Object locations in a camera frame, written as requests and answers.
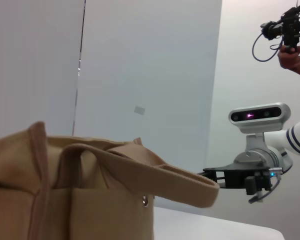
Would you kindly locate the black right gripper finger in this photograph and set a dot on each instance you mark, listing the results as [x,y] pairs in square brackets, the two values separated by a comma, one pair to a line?
[209,172]

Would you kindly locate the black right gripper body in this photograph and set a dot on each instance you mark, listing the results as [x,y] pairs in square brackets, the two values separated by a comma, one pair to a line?
[242,176]

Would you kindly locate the person's hand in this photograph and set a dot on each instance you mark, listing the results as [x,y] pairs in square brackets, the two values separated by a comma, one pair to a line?
[288,58]

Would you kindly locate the black handheld camera rig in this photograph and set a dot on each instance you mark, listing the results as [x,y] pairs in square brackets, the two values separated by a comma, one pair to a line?
[291,27]

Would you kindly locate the khaki canvas food bag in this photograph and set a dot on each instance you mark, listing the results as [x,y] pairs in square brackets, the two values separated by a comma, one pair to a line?
[90,212]

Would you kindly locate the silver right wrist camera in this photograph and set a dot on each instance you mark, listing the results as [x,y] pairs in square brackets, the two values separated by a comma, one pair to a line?
[257,116]

